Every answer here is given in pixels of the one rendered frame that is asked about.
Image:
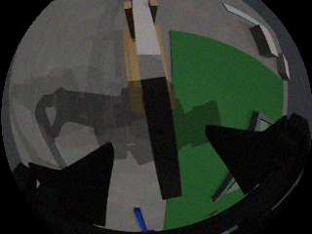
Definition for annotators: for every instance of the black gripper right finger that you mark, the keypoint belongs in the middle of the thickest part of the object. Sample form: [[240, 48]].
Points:
[[244, 152]]

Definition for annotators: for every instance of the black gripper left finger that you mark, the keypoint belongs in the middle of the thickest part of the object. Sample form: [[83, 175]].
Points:
[[84, 184]]

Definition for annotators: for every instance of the pale grey flat bar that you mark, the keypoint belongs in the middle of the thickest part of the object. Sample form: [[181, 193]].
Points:
[[241, 14]]

